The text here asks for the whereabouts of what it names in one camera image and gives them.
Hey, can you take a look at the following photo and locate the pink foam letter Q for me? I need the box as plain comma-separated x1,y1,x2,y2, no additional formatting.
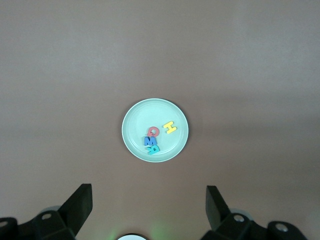
146,126,161,138

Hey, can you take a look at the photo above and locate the large blue letter W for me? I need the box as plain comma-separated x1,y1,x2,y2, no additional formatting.
143,135,158,147

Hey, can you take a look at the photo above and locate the teal foam letter R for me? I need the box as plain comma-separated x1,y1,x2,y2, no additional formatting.
146,144,161,156

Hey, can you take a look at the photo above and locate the yellow foam letter H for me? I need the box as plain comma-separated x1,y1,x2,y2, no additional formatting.
162,121,178,135

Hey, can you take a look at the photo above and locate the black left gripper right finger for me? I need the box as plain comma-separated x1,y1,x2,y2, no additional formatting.
201,185,308,240

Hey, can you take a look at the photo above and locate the green round plate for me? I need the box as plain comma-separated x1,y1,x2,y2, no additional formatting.
121,98,190,164

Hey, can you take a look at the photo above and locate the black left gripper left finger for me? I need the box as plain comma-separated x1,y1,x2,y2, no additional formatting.
0,183,93,240

